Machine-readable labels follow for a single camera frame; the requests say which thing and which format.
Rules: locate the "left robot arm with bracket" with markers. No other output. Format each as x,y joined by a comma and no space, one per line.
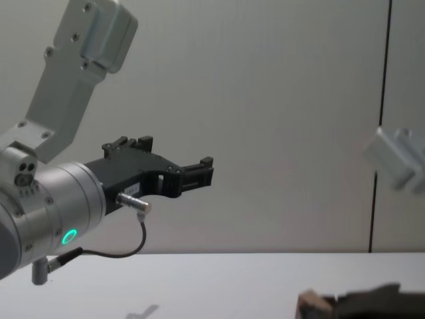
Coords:
63,192

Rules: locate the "right robot arm with bracket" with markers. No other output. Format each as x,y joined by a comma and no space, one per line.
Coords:
395,156

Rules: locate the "small tan object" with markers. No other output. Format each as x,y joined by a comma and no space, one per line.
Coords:
310,304

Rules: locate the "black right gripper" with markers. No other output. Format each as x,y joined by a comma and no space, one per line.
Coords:
382,304

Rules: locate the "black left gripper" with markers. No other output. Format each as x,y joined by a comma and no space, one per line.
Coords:
123,174

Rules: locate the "white table cloth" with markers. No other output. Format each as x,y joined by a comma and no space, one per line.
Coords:
212,282

